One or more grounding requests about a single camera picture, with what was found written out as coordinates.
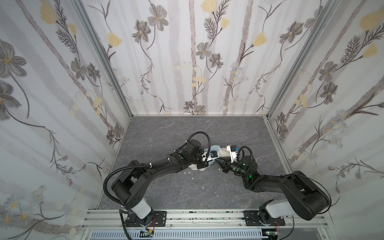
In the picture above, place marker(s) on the light blue fleece hoodie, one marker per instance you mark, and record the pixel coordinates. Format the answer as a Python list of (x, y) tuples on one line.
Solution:
[(206, 150)]

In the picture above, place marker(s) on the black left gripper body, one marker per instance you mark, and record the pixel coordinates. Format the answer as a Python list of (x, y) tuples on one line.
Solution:
[(202, 163)]

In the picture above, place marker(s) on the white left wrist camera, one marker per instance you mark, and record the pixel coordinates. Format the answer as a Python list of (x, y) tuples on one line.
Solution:
[(207, 158)]

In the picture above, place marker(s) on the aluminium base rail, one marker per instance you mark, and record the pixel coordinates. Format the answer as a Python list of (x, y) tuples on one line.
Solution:
[(195, 219)]

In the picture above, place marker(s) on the black mounting plate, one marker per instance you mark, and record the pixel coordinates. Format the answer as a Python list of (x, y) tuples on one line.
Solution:
[(154, 219), (255, 218)]

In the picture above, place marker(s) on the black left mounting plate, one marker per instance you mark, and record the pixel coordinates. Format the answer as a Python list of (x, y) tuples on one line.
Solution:
[(154, 219)]

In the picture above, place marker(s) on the aluminium corner post left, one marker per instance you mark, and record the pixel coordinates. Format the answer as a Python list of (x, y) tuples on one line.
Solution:
[(101, 53)]

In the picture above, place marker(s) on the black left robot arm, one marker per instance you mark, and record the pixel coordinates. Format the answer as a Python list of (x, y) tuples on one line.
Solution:
[(128, 185)]

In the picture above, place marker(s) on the aluminium corner post right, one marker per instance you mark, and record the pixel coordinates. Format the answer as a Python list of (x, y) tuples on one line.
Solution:
[(319, 26)]

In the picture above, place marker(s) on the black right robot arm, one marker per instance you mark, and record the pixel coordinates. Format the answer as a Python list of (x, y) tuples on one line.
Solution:
[(302, 196)]

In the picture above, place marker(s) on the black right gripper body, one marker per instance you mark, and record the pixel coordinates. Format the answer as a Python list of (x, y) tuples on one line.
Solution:
[(227, 166)]

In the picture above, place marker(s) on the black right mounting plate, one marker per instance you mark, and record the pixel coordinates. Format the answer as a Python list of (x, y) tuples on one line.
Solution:
[(255, 218)]

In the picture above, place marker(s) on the white slotted cable duct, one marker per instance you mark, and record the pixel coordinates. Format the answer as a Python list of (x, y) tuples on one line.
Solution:
[(192, 234)]

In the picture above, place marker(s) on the white plush teddy bear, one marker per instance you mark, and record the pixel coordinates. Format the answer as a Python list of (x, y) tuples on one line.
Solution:
[(222, 152)]

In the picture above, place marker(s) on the aluminium corner post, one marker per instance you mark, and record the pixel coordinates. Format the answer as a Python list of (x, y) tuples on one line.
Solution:
[(101, 53), (319, 26)]

